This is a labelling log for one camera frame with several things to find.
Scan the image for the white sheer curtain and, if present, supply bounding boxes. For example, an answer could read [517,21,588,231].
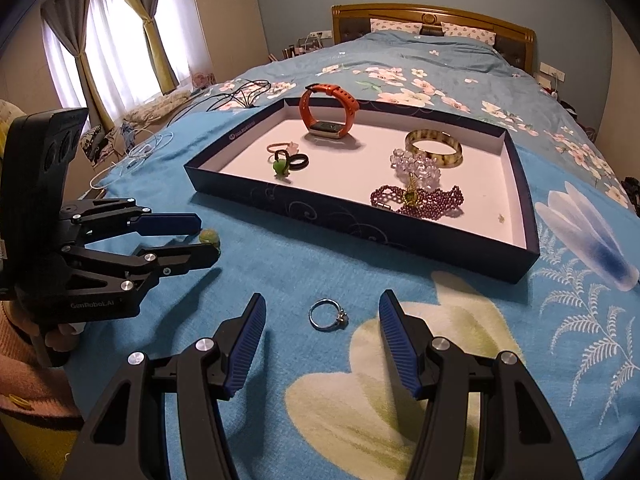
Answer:
[47,0,213,111]

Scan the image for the white cable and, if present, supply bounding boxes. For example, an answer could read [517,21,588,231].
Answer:
[90,132,173,191]

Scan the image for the silver ring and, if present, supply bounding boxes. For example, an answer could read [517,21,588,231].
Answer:
[308,299,350,332]

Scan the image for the orange strap smartwatch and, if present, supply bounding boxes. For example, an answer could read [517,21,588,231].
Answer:
[299,83,359,139]

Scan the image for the blue floral quilt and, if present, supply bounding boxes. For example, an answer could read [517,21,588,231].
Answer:
[65,27,640,480]

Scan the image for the printed cushion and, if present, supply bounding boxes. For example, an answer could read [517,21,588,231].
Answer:
[80,124,123,166]

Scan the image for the green yellow bangle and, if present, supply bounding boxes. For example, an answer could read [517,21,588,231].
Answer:
[404,129,463,168]

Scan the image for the white fluffy cloth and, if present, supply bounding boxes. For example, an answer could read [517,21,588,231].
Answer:
[122,89,193,123]

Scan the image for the person's left hand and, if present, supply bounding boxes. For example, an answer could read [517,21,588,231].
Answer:
[44,322,83,352]

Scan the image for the wooden headboard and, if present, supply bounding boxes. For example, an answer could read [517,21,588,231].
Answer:
[331,3,537,68]

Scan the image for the dark blue box tray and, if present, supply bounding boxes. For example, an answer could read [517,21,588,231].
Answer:
[184,97,542,285]

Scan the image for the grey curtain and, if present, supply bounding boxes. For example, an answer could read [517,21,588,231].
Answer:
[40,0,96,111]

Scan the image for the black cable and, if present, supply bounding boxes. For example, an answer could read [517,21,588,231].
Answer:
[165,79,273,128]

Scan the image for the white patterned pillow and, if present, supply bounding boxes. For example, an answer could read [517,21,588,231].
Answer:
[440,22,497,46]
[370,17,423,36]

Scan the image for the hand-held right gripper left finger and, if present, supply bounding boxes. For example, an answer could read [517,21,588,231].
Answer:
[60,292,267,480]

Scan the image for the clear crystal bead bracelet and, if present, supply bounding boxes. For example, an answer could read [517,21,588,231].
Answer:
[390,148,442,193]

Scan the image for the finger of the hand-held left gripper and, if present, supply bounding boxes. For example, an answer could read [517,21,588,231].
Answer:
[60,240,222,293]
[60,197,203,247]

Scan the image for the yellow curtain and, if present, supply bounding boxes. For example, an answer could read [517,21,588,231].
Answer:
[109,0,181,126]

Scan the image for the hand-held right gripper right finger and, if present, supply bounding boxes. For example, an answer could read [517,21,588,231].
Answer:
[378,289,593,480]

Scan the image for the purple bead bracelet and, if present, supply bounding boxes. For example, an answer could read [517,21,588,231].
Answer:
[370,184,465,221]

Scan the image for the yellow garment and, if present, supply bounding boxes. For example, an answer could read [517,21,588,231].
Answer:
[0,400,86,480]

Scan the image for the bedside small items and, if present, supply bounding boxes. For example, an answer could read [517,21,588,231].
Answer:
[270,35,321,61]

